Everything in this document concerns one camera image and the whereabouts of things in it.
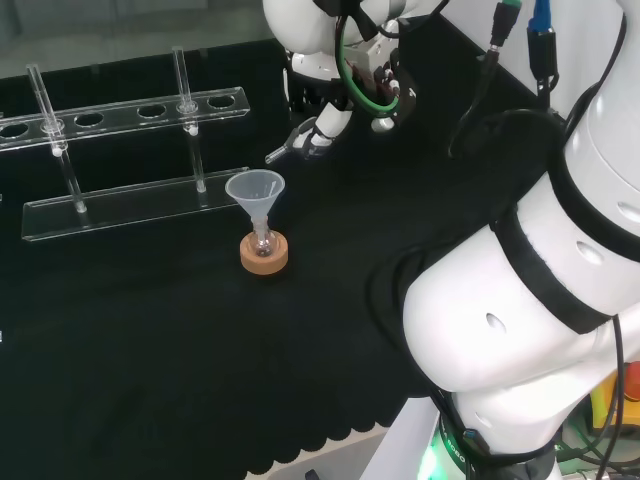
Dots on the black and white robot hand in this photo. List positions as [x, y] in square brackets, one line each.
[332, 120]

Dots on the clear plastic funnel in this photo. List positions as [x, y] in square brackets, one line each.
[255, 192]

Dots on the small glass round-bottom flask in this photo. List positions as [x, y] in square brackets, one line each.
[263, 246]

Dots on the clear acrylic funnel stand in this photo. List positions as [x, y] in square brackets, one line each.
[125, 205]

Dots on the black bench cloth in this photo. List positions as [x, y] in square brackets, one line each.
[175, 350]

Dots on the pale board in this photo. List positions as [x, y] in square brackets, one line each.
[330, 457]

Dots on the yellow stop button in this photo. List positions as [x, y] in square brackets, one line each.
[631, 390]

